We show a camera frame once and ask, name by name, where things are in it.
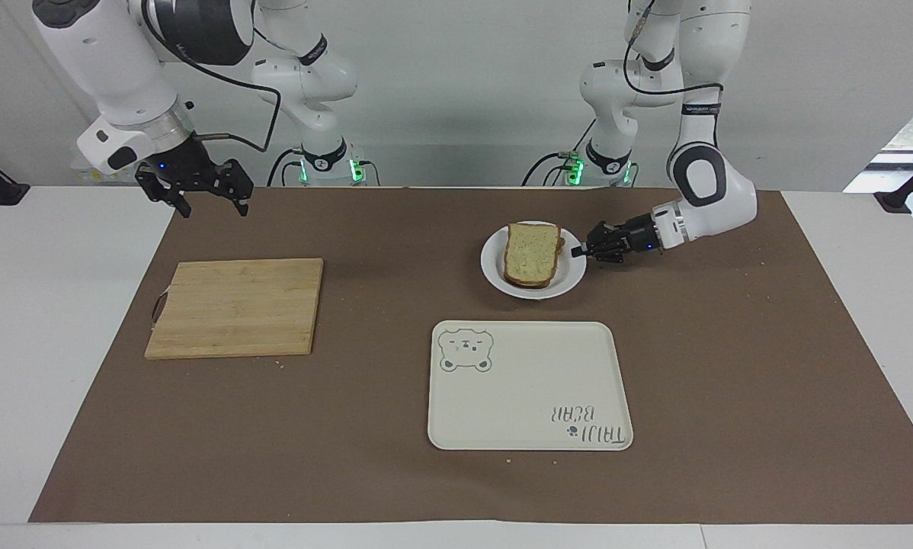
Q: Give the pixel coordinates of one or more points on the white round plate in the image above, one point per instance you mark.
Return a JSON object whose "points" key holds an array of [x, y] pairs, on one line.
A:
{"points": [[493, 267]]}

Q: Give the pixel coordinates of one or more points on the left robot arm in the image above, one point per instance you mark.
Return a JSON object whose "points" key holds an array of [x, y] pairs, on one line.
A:
{"points": [[712, 183]]}

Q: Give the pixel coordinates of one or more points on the black stand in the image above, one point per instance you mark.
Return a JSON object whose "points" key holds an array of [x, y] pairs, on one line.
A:
{"points": [[7, 192], [895, 202]]}

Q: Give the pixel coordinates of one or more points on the cream tray with bear print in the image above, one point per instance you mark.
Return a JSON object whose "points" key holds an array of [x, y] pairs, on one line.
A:
{"points": [[525, 389]]}

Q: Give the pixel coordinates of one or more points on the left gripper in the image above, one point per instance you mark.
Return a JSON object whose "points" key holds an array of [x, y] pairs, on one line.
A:
{"points": [[643, 235]]}

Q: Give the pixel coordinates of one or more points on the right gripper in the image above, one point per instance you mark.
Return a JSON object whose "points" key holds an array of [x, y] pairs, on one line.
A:
{"points": [[186, 164]]}

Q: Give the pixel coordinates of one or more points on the bread slice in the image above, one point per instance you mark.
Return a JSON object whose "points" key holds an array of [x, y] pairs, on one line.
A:
{"points": [[531, 253], [530, 285]]}

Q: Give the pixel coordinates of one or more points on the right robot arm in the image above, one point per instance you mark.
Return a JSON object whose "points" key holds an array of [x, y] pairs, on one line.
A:
{"points": [[121, 69]]}

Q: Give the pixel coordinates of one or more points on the wooden cutting board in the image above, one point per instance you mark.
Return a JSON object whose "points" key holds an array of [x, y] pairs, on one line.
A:
{"points": [[235, 309]]}

